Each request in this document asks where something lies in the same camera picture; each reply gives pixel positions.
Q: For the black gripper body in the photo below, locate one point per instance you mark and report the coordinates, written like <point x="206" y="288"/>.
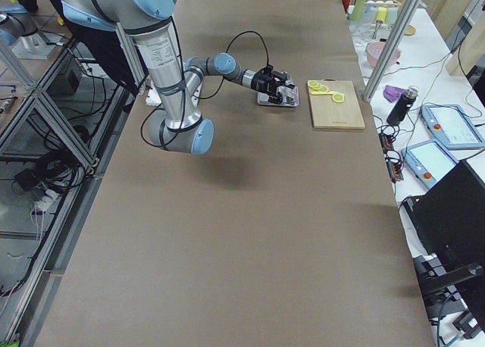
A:
<point x="261" y="82"/>

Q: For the pink plastic cup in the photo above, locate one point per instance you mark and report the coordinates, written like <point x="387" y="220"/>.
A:
<point x="285" y="88"/>

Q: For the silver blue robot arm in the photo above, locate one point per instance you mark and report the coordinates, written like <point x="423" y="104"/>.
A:
<point x="178" y="125"/>

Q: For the silver digital kitchen scale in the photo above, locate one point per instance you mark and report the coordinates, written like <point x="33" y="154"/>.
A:
<point x="278" y="100"/>

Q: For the green cup lying down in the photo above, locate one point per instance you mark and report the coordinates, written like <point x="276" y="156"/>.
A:
<point x="357" y="11"/>

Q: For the yellow cup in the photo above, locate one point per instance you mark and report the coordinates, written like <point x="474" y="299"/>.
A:
<point x="381" y="15"/>

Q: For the yellow plastic knife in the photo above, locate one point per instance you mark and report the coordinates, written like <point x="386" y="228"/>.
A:
<point x="332" y="93"/>

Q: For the wooden cutting board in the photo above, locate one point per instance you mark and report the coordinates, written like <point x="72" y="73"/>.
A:
<point x="329" y="115"/>

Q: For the lemon slice at knife tip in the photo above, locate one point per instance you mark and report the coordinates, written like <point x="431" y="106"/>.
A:
<point x="338" y="97"/>

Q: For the pink bowl with ice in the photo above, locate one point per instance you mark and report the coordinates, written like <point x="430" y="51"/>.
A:
<point x="374" y="50"/>

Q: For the purple cloth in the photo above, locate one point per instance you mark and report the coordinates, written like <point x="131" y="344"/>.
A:
<point x="392" y="93"/>

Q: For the black thermos bottle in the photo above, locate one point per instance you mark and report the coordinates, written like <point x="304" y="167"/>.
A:
<point x="403" y="105"/>

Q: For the black power strip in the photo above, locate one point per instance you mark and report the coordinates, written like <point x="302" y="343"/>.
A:
<point x="392" y="158"/>

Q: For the standing person in dark clothes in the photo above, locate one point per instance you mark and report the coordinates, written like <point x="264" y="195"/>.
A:
<point x="103" y="45"/>

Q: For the blue teach pendant near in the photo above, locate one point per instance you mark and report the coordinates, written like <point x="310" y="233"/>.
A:
<point x="430" y="161"/>

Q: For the blue teach pendant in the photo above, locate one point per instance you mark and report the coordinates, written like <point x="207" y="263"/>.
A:
<point x="452" y="127"/>
<point x="430" y="161"/>

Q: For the blue teach pendant far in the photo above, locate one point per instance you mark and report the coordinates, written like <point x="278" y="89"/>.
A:
<point x="452" y="127"/>

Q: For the black monitor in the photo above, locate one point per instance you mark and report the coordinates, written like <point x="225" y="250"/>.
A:
<point x="449" y="218"/>

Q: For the aluminium frame post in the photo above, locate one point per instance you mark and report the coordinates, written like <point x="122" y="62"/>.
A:
<point x="407" y="12"/>

